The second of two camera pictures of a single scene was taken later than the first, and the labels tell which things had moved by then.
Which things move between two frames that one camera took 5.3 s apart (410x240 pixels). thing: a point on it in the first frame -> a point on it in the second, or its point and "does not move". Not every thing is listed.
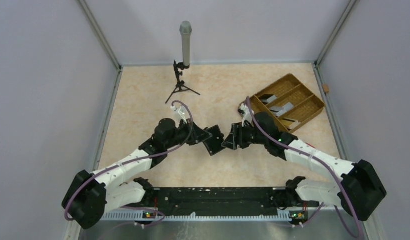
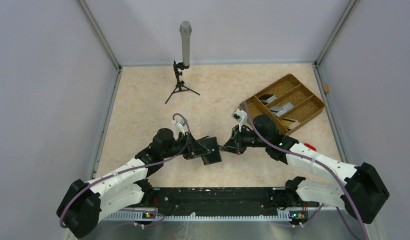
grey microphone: x=185 y=29 does not move
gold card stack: x=290 y=123 does not move
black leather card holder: x=216 y=143 -> x=212 y=143
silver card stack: x=279 y=110 does not move
